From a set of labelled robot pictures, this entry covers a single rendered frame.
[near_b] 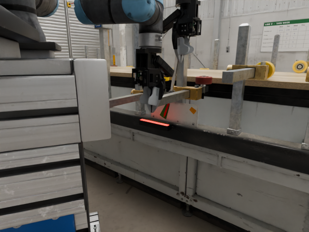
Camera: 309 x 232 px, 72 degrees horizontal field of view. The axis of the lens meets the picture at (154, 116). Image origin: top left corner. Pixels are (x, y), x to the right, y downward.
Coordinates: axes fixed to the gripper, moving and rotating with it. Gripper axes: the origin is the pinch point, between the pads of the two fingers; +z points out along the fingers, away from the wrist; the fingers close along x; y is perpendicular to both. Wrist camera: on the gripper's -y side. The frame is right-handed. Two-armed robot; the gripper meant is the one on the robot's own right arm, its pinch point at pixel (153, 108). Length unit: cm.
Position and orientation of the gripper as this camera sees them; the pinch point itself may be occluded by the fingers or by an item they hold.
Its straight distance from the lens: 74.3
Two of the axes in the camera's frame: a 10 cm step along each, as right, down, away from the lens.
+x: 8.0, 1.6, -5.8
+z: -0.2, 9.7, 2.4
